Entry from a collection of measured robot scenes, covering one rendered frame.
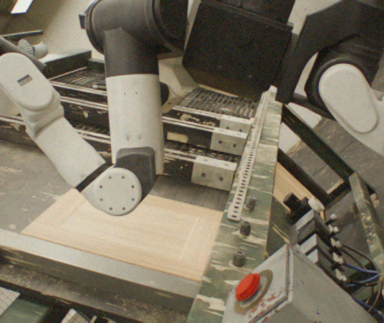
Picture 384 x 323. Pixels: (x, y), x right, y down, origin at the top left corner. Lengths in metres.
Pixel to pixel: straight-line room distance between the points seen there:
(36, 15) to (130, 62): 6.80
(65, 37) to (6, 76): 6.53
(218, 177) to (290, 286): 0.84
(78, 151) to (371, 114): 0.54
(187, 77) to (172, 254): 0.38
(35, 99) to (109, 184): 0.18
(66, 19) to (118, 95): 6.52
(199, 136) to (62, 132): 0.95
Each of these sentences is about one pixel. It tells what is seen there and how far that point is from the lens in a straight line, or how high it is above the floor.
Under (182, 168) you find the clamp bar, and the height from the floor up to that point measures 1.04.
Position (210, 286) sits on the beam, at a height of 0.89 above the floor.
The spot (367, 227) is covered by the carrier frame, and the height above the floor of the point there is 0.18.
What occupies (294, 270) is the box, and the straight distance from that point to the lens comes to 0.53.
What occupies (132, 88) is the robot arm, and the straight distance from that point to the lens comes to 0.70.
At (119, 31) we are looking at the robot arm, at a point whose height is 1.30.
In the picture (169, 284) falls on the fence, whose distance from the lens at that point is 0.84.
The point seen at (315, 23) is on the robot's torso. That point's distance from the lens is 0.87.
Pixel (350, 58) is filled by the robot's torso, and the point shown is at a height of 0.98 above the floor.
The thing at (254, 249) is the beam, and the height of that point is 0.83.
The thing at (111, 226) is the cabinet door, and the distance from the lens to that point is 1.04.
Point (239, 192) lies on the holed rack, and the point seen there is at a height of 0.89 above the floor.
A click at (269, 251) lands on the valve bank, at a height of 0.80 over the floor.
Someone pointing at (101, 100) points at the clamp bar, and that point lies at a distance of 1.93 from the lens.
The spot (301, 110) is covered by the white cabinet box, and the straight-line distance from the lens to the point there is 5.03.
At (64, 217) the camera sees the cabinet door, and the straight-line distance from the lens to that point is 1.06.
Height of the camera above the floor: 1.13
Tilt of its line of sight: 4 degrees down
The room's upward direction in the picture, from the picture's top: 48 degrees counter-clockwise
